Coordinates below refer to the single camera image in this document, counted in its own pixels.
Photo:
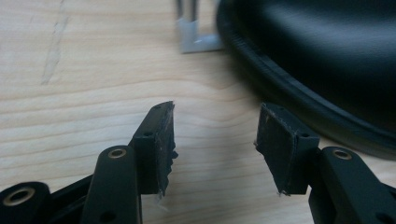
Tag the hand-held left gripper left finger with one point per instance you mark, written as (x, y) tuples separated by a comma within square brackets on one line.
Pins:
[(154, 155)]

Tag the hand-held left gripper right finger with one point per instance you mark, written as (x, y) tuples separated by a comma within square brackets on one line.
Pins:
[(285, 155)]

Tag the grey metal bracket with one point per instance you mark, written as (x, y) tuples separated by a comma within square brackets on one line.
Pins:
[(193, 39)]

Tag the black round pan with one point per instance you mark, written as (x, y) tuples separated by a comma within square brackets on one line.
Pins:
[(311, 46)]

